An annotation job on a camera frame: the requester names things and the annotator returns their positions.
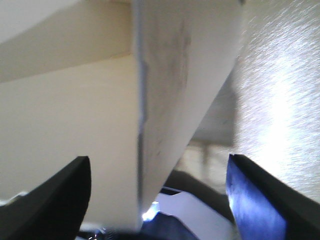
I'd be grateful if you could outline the white plastic trash bin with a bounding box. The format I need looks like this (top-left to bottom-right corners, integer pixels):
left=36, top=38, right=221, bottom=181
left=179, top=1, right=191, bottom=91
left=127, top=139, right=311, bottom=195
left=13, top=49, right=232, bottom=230
left=0, top=0, right=244, bottom=231

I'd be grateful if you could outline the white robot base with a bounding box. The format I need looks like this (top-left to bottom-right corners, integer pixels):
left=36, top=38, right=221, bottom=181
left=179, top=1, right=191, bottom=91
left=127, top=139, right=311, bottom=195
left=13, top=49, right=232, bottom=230
left=79, top=169, right=238, bottom=240

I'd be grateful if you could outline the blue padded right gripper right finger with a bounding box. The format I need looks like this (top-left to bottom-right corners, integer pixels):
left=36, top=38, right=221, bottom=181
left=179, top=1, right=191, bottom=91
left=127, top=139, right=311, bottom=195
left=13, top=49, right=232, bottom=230
left=226, top=154, right=320, bottom=240

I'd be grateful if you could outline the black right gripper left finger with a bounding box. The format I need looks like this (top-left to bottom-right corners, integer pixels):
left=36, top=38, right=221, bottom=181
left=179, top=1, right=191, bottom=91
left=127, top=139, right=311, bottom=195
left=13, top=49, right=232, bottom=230
left=0, top=156, right=92, bottom=240

